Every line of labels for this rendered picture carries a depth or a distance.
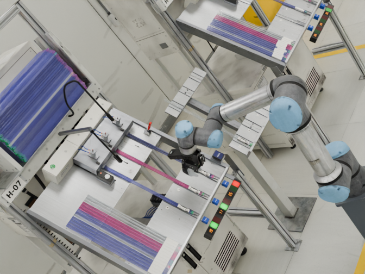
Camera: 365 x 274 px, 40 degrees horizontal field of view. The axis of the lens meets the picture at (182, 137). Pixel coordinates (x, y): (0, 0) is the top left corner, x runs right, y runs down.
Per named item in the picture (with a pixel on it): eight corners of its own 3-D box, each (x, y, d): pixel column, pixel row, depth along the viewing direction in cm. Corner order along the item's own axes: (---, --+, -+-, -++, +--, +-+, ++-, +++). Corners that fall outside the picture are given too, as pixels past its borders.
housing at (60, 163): (113, 118, 271) (112, 103, 259) (59, 190, 247) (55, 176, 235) (100, 112, 273) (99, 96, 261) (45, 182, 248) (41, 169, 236)
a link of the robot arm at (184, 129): (190, 135, 203) (170, 131, 205) (194, 151, 211) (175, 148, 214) (196, 119, 207) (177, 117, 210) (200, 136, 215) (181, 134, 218)
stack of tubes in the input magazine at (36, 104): (88, 86, 255) (51, 45, 243) (25, 162, 229) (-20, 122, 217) (75, 89, 264) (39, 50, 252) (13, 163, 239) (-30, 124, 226)
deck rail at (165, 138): (227, 170, 259) (230, 165, 253) (226, 174, 258) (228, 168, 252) (108, 111, 272) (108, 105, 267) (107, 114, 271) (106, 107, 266)
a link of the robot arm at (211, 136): (225, 120, 208) (200, 117, 211) (218, 139, 201) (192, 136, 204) (226, 134, 213) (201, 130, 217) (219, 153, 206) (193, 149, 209)
